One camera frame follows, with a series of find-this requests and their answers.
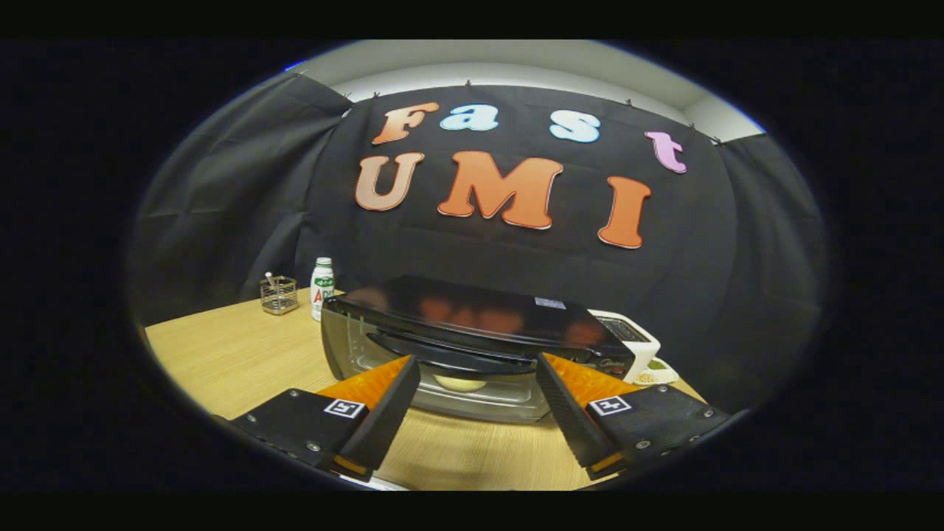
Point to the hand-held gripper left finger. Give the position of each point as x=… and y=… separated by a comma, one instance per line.
x=383, y=420

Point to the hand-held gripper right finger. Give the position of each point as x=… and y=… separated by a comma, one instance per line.
x=568, y=413

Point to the golden bread bun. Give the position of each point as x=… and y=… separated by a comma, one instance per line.
x=459, y=383

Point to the black toaster oven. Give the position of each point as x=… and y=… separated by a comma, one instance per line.
x=472, y=310

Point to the white toaster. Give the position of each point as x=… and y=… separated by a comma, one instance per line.
x=643, y=346

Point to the small white dish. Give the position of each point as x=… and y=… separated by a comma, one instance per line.
x=660, y=372

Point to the white bottle green label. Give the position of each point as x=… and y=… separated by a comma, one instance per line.
x=322, y=291

